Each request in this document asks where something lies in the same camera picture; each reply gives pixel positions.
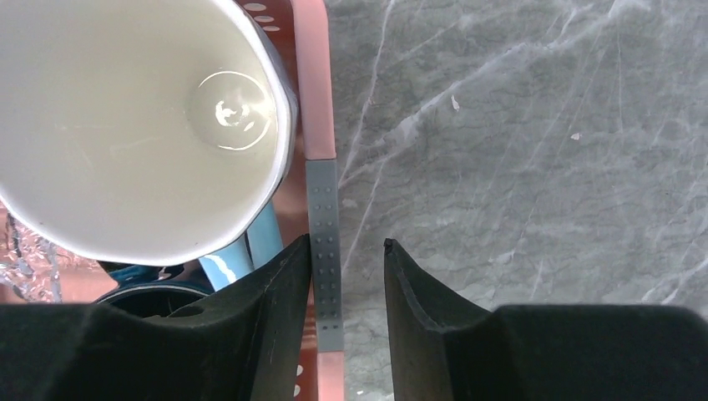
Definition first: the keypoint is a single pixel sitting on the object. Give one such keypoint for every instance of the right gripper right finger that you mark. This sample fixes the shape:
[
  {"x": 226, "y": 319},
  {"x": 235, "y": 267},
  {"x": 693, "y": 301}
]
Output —
[{"x": 444, "y": 347}]

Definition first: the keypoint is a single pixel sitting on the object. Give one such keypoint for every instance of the dark blue mug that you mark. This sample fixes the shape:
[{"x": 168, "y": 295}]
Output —
[{"x": 146, "y": 291}]

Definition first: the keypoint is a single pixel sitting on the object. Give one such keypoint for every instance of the pink plastic basket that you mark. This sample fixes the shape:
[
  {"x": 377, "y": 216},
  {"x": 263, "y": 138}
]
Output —
[{"x": 305, "y": 201}]

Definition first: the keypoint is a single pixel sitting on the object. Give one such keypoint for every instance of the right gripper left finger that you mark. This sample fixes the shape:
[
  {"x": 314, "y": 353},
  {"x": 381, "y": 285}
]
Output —
[{"x": 240, "y": 343}]

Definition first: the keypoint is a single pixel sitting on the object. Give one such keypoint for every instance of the white and blue mug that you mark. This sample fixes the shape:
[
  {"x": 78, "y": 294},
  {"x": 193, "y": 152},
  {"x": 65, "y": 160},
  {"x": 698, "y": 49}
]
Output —
[{"x": 148, "y": 133}]

